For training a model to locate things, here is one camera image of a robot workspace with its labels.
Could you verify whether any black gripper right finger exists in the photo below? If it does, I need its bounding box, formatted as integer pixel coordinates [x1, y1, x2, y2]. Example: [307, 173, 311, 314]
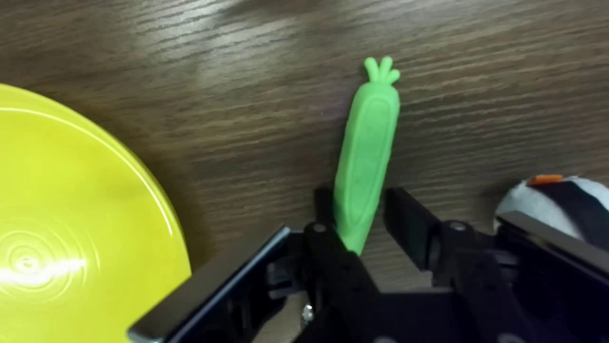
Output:
[382, 185, 528, 343]

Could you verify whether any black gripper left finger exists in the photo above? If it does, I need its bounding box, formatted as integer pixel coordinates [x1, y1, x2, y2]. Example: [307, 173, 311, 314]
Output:
[296, 183, 389, 343]

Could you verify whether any white and black ball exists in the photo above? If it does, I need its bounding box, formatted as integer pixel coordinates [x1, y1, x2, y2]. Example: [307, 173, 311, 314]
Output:
[492, 173, 609, 253]

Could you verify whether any yellow plate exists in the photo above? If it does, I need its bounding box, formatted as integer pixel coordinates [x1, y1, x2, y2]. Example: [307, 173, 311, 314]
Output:
[0, 82, 193, 343]

